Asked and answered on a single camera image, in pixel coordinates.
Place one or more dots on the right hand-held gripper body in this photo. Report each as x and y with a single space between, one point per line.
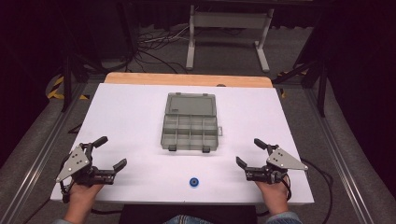
280 161

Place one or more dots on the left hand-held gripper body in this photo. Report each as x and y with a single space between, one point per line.
74 163

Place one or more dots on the small blue round disc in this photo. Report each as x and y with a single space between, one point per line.
194 182

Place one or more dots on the grey plastic compartment box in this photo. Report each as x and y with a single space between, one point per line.
190 124

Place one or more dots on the person's right hand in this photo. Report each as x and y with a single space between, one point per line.
274 196

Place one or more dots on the person's left hand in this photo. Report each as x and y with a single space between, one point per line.
81 197

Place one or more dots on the black metal stand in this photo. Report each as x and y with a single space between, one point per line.
320 87
67 84

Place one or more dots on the yellow black hazard tape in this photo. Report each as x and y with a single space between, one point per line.
57 88

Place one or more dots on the person's blue jeans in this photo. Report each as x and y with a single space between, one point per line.
186 220

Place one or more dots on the grey metal stand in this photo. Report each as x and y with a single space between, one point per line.
229 20

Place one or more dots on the aluminium rail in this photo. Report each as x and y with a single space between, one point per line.
339 155
40 155

